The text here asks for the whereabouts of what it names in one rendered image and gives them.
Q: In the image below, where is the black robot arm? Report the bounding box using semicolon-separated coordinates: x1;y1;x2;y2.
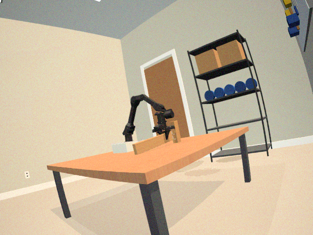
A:
122;94;174;142

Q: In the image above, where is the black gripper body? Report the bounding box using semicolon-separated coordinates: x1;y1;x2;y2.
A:
152;119;175;133

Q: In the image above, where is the wooden post with slot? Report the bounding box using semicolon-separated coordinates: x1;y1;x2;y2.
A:
169;121;181;143

